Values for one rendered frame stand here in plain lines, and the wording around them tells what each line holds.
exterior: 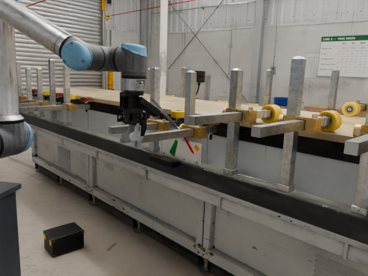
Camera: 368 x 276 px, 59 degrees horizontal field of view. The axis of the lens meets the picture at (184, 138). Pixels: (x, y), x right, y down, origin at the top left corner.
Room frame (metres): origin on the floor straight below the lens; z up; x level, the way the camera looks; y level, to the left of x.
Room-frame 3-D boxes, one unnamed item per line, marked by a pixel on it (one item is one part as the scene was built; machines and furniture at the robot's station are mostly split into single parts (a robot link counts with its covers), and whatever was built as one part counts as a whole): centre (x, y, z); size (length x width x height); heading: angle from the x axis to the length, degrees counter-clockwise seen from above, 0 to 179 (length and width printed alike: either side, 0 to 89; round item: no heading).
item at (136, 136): (1.20, 0.18, 0.86); 0.06 x 0.03 x 0.09; 135
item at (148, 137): (1.38, 0.01, 0.84); 0.43 x 0.03 x 0.04; 135
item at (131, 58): (1.21, 0.19, 1.14); 0.10 x 0.09 x 0.12; 71
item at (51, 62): (2.54, 1.03, 0.94); 0.04 x 0.04 x 0.48; 45
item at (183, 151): (1.48, 0.02, 0.75); 0.26 x 0.01 x 0.10; 45
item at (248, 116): (1.28, -0.21, 0.95); 0.14 x 0.06 x 0.05; 45
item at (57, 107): (2.29, 0.88, 0.83); 0.44 x 0.03 x 0.04; 135
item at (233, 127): (1.30, -0.20, 0.89); 0.04 x 0.04 x 0.48; 45
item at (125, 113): (1.20, 0.20, 0.97); 0.09 x 0.08 x 0.12; 135
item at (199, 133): (1.46, -0.04, 0.85); 0.14 x 0.06 x 0.05; 45
